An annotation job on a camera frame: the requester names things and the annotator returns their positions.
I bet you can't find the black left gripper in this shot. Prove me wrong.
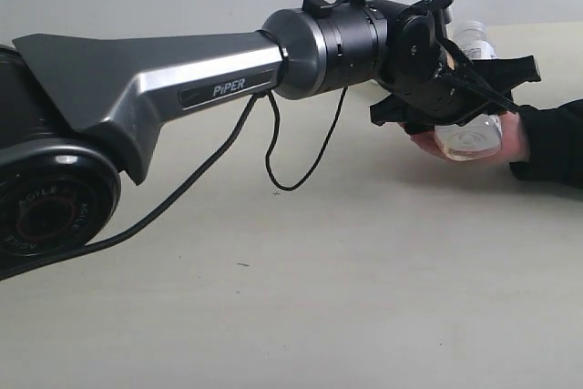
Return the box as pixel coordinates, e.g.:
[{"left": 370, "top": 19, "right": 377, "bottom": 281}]
[{"left": 369, "top": 10, "right": 541, "bottom": 135}]

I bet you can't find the clear bottle white fruit label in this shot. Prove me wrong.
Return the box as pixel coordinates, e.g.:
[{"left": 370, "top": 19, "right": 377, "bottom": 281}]
[{"left": 432, "top": 19, "right": 503, "bottom": 163}]

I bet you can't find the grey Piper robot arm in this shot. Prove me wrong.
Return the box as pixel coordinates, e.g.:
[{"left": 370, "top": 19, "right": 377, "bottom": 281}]
[{"left": 1, "top": 0, "right": 539, "bottom": 280}]

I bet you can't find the black sleeved forearm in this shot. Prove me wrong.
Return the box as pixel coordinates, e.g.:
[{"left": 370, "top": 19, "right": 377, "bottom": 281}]
[{"left": 509, "top": 99, "right": 582, "bottom": 189}]

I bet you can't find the person's open hand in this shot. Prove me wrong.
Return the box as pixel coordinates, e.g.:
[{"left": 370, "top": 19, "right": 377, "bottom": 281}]
[{"left": 409, "top": 112, "right": 529, "bottom": 165}]

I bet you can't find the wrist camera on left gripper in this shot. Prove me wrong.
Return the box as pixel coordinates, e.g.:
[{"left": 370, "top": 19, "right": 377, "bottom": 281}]
[{"left": 413, "top": 0, "right": 455, "bottom": 25}]

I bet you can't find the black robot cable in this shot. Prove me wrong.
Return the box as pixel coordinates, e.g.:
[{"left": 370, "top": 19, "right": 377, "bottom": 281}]
[{"left": 0, "top": 0, "right": 386, "bottom": 283}]

